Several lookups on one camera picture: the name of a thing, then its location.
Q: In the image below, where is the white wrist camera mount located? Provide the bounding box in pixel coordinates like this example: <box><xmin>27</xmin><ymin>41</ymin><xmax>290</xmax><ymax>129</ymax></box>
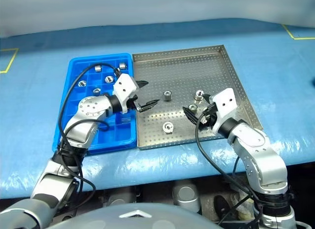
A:
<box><xmin>211</xmin><ymin>88</ymin><xmax>237</xmax><ymax>136</ymax></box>
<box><xmin>112</xmin><ymin>73</ymin><xmax>139</xmax><ymax>114</ymax></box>

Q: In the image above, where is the yellow tape outline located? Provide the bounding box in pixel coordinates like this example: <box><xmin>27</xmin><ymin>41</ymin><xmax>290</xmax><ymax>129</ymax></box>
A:
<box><xmin>0</xmin><ymin>48</ymin><xmax>20</xmax><ymax>74</ymax></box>
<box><xmin>282</xmin><ymin>24</ymin><xmax>315</xmax><ymax>40</ymax></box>

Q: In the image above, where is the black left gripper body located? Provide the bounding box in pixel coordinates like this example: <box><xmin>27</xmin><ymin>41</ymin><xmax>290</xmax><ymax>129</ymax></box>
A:
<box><xmin>127</xmin><ymin>94</ymin><xmax>141</xmax><ymax>112</ymax></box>

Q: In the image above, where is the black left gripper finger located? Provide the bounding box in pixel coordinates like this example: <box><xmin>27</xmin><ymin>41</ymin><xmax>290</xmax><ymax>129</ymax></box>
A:
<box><xmin>136</xmin><ymin>79</ymin><xmax>150</xmax><ymax>90</ymax></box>
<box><xmin>137</xmin><ymin>98</ymin><xmax>160</xmax><ymax>113</ymax></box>

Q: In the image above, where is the blue compartment tray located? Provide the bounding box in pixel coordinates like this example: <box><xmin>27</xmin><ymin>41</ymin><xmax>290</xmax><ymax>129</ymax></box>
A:
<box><xmin>52</xmin><ymin>53</ymin><xmax>138</xmax><ymax>156</ymax></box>

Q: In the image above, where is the grey robot torso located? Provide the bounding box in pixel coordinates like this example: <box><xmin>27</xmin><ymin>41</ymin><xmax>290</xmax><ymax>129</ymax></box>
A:
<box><xmin>46</xmin><ymin>201</ymin><xmax>222</xmax><ymax>229</ymax></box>

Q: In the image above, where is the grey rounded housing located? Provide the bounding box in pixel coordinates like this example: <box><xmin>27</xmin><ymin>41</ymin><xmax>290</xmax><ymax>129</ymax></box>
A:
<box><xmin>172</xmin><ymin>182</ymin><xmax>201</xmax><ymax>214</ymax></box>
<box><xmin>103</xmin><ymin>187</ymin><xmax>138</xmax><ymax>207</ymax></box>

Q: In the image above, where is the perforated metal tray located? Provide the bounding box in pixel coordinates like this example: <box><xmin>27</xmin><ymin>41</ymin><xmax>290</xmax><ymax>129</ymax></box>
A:
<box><xmin>132</xmin><ymin>44</ymin><xmax>263</xmax><ymax>150</ymax></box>

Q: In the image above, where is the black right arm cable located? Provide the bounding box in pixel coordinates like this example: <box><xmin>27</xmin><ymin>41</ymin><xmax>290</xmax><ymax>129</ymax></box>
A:
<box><xmin>195</xmin><ymin>110</ymin><xmax>264</xmax><ymax>225</ymax></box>

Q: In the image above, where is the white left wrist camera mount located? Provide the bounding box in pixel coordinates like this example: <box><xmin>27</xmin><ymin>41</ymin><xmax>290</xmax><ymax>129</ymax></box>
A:
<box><xmin>112</xmin><ymin>73</ymin><xmax>139</xmax><ymax>114</ymax></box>

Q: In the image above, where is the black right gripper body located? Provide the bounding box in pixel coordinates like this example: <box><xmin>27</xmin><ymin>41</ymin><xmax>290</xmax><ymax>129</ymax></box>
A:
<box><xmin>198</xmin><ymin>103</ymin><xmax>219</xmax><ymax>131</ymax></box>

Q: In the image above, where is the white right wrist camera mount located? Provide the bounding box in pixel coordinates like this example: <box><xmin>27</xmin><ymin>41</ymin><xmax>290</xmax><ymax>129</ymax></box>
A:
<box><xmin>211</xmin><ymin>88</ymin><xmax>237</xmax><ymax>136</ymax></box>

